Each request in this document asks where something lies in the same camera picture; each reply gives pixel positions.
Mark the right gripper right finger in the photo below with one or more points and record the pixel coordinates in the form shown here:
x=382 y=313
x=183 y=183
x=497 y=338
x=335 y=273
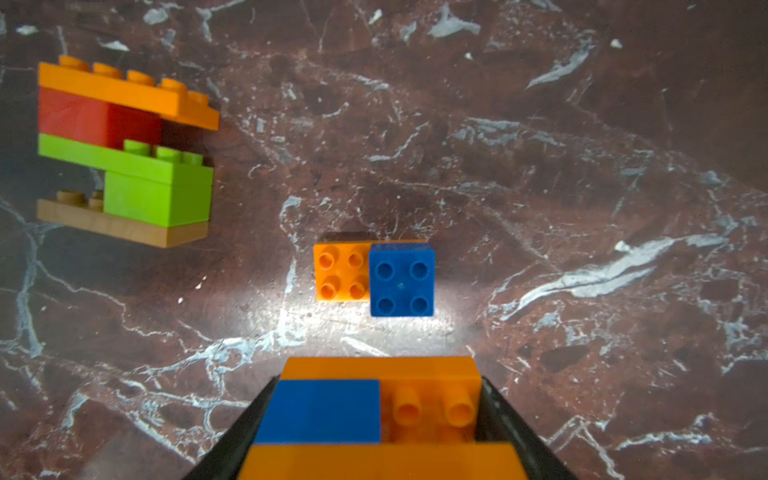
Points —
x=498 y=421

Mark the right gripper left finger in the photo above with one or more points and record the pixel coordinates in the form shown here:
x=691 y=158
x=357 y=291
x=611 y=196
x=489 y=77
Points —
x=225 y=459

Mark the orange 2x4 brick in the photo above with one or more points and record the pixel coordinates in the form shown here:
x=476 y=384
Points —
x=423 y=399
x=168 y=98
x=342 y=269
x=386 y=461

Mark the blue 2x2 brick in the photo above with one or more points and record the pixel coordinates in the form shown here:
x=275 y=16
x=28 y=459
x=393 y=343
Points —
x=322 y=412
x=402 y=279

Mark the green 2x2 brick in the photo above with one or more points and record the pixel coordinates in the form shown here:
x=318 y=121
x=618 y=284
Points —
x=164 y=203

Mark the tan 2x4 brick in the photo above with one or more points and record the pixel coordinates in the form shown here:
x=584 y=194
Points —
x=75 y=210

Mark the green 2x4 brick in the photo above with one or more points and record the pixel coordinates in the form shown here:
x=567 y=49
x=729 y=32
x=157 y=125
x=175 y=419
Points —
x=125 y=163

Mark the red 2x2 brick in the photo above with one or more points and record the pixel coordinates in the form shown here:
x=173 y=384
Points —
x=95 y=122

